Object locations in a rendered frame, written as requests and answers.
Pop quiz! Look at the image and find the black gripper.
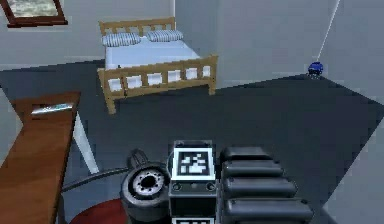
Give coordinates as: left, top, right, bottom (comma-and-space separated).
119, 148, 172, 224

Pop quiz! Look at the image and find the red round disc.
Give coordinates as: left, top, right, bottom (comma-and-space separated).
69, 198, 130, 224

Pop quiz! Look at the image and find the brown wooden table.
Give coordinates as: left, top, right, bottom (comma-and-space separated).
0, 91, 100, 224

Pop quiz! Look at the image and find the light wooden bed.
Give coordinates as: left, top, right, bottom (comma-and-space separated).
96, 16, 220, 116

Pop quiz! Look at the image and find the flat grey shiny object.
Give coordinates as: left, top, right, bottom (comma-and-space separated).
30, 102, 75, 116

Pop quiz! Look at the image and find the striped grey pillow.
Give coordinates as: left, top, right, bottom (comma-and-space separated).
146, 29, 185, 43
101, 31, 142, 48

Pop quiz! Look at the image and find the small blue object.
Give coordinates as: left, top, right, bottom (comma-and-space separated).
306, 61, 325, 80

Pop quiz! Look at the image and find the brown framed picture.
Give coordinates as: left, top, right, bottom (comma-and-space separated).
0, 0, 69, 29

